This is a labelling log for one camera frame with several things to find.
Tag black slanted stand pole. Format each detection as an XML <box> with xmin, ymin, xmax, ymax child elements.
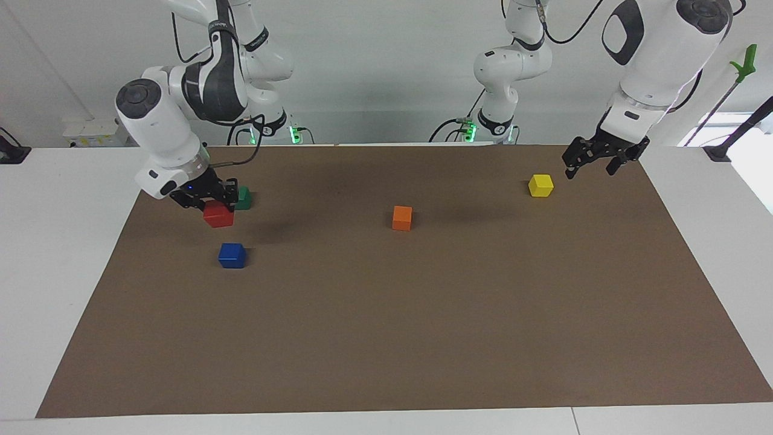
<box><xmin>704</xmin><ymin>95</ymin><xmax>773</xmax><ymax>163</ymax></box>

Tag black left base cables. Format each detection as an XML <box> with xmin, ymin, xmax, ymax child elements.
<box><xmin>429</xmin><ymin>91</ymin><xmax>521</xmax><ymax>144</ymax></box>

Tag black clamp mount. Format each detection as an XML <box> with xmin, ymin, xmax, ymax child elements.
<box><xmin>0</xmin><ymin>127</ymin><xmax>32</xmax><ymax>165</ymax></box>

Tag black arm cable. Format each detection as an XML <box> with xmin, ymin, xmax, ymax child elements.
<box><xmin>534</xmin><ymin>0</ymin><xmax>705</xmax><ymax>114</ymax></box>
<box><xmin>171</xmin><ymin>11</ymin><xmax>267</xmax><ymax>167</ymax></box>

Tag brown table mat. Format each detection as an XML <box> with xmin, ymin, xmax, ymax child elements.
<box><xmin>35</xmin><ymin>144</ymin><xmax>773</xmax><ymax>419</ymax></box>

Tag white wall socket box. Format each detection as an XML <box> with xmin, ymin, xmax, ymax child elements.
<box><xmin>62</xmin><ymin>118</ymin><xmax>130</xmax><ymax>148</ymax></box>

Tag red wooden block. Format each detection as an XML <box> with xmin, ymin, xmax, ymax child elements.
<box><xmin>204</xmin><ymin>201</ymin><xmax>235</xmax><ymax>229</ymax></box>

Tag black base cables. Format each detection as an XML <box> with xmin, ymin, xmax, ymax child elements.
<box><xmin>429</xmin><ymin>91</ymin><xmax>521</xmax><ymax>144</ymax></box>
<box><xmin>226</xmin><ymin>118</ymin><xmax>315</xmax><ymax>146</ymax></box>

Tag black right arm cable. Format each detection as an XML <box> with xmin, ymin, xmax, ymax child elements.
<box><xmin>171</xmin><ymin>11</ymin><xmax>267</xmax><ymax>167</ymax></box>

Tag black right base cables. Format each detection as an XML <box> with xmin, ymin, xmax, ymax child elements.
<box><xmin>226</xmin><ymin>118</ymin><xmax>315</xmax><ymax>146</ymax></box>

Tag green tipped metal pole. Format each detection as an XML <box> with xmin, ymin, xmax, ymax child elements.
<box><xmin>682</xmin><ymin>43</ymin><xmax>758</xmax><ymax>147</ymax></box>

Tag blue wooden block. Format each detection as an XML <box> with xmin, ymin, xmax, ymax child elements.
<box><xmin>218</xmin><ymin>243</ymin><xmax>247</xmax><ymax>269</ymax></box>

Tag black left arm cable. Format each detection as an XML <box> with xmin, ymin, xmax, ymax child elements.
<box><xmin>534</xmin><ymin>0</ymin><xmax>705</xmax><ymax>114</ymax></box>

